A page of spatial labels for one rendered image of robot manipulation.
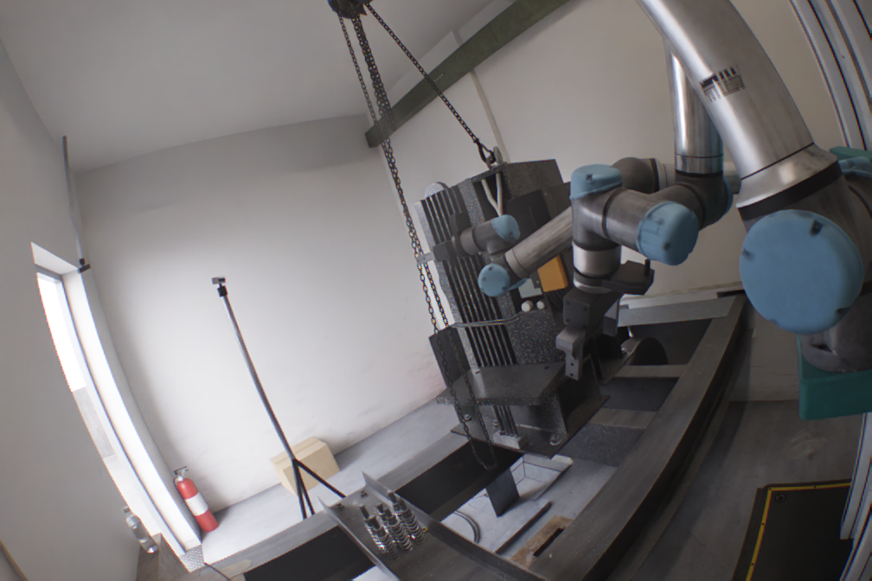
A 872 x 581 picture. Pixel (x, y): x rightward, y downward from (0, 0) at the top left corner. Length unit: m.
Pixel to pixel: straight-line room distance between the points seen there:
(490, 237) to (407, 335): 2.77
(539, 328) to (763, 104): 1.17
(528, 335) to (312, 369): 2.29
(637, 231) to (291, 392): 3.11
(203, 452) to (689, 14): 3.44
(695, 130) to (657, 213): 0.14
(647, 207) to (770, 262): 0.19
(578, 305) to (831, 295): 0.38
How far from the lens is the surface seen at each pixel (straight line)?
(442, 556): 1.14
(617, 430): 1.44
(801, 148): 0.38
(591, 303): 0.59
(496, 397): 1.32
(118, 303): 3.30
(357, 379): 3.54
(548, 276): 1.21
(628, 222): 0.50
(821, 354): 0.55
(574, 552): 1.04
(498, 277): 0.91
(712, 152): 0.58
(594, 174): 0.55
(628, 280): 0.58
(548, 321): 1.38
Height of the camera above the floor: 1.44
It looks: 2 degrees down
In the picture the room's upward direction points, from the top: 19 degrees counter-clockwise
